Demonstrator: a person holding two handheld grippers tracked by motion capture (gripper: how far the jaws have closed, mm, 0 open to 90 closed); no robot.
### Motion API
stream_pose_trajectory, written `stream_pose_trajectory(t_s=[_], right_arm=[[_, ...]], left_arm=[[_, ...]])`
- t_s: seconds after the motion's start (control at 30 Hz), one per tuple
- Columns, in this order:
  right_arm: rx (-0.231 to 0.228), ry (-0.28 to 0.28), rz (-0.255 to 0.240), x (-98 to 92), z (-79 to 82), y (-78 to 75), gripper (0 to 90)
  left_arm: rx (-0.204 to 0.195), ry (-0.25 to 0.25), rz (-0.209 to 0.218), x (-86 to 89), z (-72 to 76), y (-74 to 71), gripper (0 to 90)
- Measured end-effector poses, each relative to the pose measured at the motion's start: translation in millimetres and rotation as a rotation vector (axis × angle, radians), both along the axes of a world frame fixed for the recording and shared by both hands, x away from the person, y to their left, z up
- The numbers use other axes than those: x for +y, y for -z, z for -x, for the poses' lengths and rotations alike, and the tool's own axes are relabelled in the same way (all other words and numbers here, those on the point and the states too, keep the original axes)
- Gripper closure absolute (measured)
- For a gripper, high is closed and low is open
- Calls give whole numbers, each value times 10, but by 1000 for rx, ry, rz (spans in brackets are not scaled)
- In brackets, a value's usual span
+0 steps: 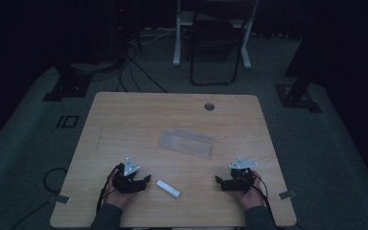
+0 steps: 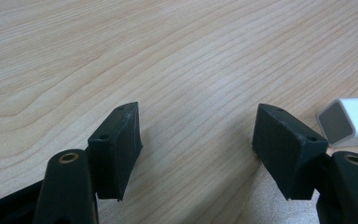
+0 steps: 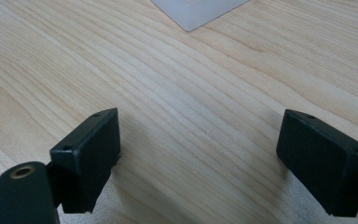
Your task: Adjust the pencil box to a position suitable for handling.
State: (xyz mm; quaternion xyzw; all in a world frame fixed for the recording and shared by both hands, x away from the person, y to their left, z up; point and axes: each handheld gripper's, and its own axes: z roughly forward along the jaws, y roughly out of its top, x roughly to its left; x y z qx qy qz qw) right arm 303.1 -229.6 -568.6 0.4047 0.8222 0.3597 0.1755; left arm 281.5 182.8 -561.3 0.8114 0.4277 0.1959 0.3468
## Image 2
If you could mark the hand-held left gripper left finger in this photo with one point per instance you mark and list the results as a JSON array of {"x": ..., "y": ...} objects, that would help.
[{"x": 115, "y": 155}]

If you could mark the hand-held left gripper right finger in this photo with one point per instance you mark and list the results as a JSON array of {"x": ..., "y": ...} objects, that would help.
[{"x": 287, "y": 149}]

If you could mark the white power adapter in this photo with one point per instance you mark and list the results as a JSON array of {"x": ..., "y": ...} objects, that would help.
[{"x": 351, "y": 122}]

